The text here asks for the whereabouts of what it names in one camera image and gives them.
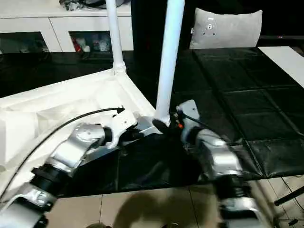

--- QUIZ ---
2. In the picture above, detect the white sideboard cabinet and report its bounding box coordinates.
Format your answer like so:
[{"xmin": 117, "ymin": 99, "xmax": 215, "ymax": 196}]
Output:
[{"xmin": 0, "ymin": 0, "xmax": 134, "ymax": 55}]

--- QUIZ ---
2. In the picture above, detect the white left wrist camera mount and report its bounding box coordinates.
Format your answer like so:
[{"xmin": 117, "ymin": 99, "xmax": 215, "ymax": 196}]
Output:
[{"xmin": 106, "ymin": 111, "xmax": 139, "ymax": 150}]

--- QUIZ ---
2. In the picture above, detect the black cabinet with gold label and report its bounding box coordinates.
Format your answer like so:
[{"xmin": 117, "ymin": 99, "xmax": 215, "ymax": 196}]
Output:
[{"xmin": 130, "ymin": 0, "xmax": 198, "ymax": 63}]

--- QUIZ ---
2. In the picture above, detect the grey cushion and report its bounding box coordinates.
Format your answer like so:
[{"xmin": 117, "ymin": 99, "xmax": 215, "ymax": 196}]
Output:
[{"xmin": 189, "ymin": 7, "xmax": 264, "ymax": 50}]

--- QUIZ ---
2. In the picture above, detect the black crumpled bundle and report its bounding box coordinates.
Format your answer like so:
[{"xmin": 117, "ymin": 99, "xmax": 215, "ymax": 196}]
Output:
[{"xmin": 58, "ymin": 0, "xmax": 83, "ymax": 11}]

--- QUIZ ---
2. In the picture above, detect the black round helmet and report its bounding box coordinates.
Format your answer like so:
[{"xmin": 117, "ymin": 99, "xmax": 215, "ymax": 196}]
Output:
[{"xmin": 85, "ymin": 0, "xmax": 127, "ymax": 10}]

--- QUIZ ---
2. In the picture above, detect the white plastic table top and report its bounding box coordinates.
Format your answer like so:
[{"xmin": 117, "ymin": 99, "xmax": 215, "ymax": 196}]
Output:
[{"xmin": 0, "ymin": 67, "xmax": 165, "ymax": 198}]

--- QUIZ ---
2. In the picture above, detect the black work mat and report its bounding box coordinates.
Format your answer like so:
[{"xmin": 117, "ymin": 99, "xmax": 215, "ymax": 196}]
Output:
[{"xmin": 0, "ymin": 46, "xmax": 304, "ymax": 198}]

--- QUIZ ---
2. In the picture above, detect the black floor stand bar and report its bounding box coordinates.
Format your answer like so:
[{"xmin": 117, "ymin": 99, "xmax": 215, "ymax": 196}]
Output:
[{"xmin": 274, "ymin": 188, "xmax": 304, "ymax": 207}]

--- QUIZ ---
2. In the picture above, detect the white flat board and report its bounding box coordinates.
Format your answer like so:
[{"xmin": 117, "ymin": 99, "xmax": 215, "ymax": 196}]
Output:
[{"xmin": 257, "ymin": 46, "xmax": 304, "ymax": 89}]

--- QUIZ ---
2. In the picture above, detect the white plastic table leg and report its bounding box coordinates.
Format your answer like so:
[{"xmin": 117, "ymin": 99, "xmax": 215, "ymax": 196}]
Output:
[
  {"xmin": 153, "ymin": 0, "xmax": 186, "ymax": 126},
  {"xmin": 105, "ymin": 0, "xmax": 127, "ymax": 77}
]

